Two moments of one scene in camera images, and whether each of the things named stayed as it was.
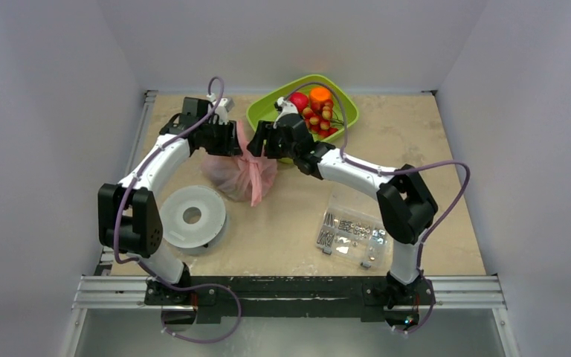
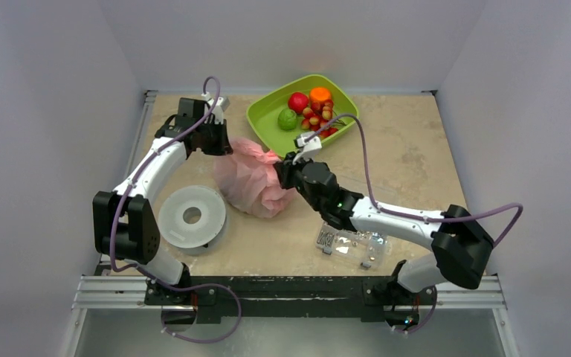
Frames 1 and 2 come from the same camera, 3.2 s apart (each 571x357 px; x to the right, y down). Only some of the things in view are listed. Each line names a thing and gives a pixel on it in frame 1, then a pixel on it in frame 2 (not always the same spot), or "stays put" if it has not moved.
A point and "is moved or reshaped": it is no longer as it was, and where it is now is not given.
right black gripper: (267, 143) to (289, 172)
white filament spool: (192, 239) stays put
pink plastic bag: (243, 177) is moved or reshaped
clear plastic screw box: (353, 230) stays put
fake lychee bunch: (318, 117) stays put
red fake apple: (299, 100) stays put
